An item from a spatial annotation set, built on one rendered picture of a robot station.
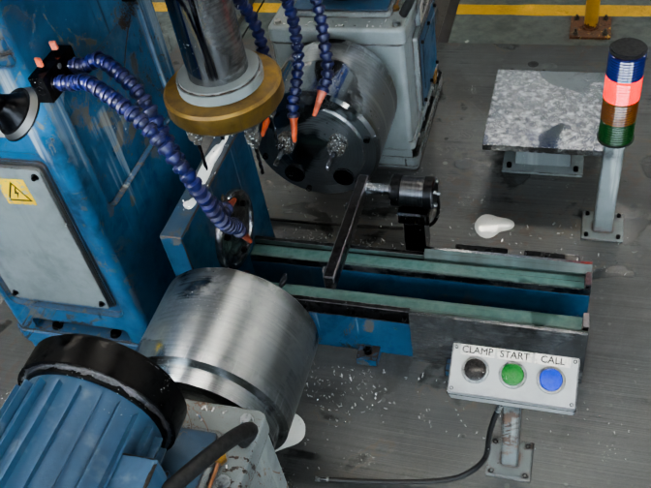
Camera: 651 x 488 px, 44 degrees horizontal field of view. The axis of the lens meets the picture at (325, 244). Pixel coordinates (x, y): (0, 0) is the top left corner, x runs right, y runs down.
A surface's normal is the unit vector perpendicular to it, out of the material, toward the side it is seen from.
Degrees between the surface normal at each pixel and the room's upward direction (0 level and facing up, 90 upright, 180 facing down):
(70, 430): 22
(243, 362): 36
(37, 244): 90
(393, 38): 90
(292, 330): 62
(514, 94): 0
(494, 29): 0
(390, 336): 90
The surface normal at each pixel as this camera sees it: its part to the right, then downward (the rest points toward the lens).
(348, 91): 0.39, -0.54
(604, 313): -0.14, -0.69
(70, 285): -0.26, 0.72
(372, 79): 0.65, -0.37
